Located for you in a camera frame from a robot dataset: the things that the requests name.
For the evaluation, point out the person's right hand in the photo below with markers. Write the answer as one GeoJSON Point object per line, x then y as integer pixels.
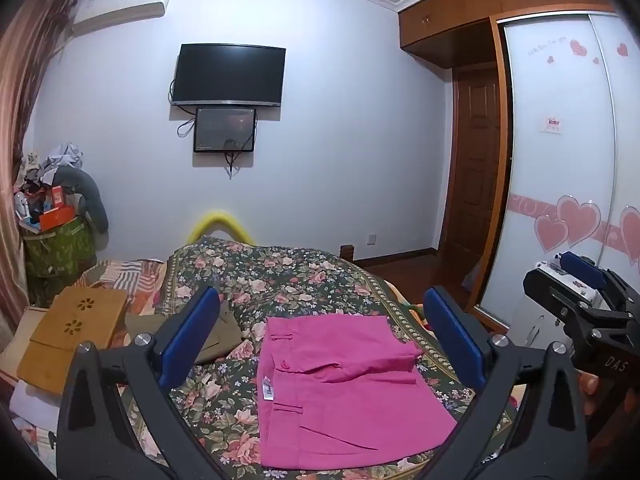
{"type": "Point", "coordinates": [587, 395]}

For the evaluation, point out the yellow foam tube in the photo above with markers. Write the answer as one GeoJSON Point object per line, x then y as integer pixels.
{"type": "Point", "coordinates": [220, 217]}

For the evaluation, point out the pink pants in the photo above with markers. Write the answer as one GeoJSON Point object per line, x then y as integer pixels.
{"type": "Point", "coordinates": [345, 400]}

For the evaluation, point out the small brown wooden stool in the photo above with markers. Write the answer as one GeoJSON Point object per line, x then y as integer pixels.
{"type": "Point", "coordinates": [347, 251]}

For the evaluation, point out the striped cloth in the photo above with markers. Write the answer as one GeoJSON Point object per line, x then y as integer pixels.
{"type": "Point", "coordinates": [125, 275]}

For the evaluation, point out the pile of clothes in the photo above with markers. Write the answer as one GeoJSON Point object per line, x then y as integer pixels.
{"type": "Point", "coordinates": [55, 160]}

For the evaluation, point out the orange box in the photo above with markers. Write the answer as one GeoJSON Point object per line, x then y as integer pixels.
{"type": "Point", "coordinates": [57, 217]}

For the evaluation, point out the black wall television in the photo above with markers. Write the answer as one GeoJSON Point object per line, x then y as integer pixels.
{"type": "Point", "coordinates": [227, 75]}

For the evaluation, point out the small black monitor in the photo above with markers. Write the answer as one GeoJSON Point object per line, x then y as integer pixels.
{"type": "Point", "coordinates": [225, 130]}

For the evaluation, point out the wooden lap desk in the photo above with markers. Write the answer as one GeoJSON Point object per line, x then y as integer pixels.
{"type": "Point", "coordinates": [65, 332]}

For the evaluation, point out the olive green garment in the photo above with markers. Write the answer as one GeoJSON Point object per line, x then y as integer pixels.
{"type": "Point", "coordinates": [222, 340]}

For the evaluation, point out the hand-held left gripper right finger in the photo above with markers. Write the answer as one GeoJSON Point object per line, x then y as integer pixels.
{"type": "Point", "coordinates": [457, 340]}

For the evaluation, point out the brown wooden door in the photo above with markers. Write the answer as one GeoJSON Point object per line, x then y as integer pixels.
{"type": "Point", "coordinates": [475, 160]}

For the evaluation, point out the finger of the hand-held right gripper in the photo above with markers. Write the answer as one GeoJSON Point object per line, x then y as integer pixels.
{"type": "Point", "coordinates": [555, 300]}
{"type": "Point", "coordinates": [582, 266]}

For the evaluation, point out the white air conditioner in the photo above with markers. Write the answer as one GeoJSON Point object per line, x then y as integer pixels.
{"type": "Point", "coordinates": [120, 10]}

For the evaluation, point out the floral blanket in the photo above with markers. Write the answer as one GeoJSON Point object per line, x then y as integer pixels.
{"type": "Point", "coordinates": [300, 280]}

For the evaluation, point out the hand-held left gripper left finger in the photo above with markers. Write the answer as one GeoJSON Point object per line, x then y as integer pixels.
{"type": "Point", "coordinates": [195, 330]}

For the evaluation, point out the wooden wardrobe with heart doors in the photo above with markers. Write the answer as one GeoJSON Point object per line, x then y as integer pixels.
{"type": "Point", "coordinates": [555, 135]}

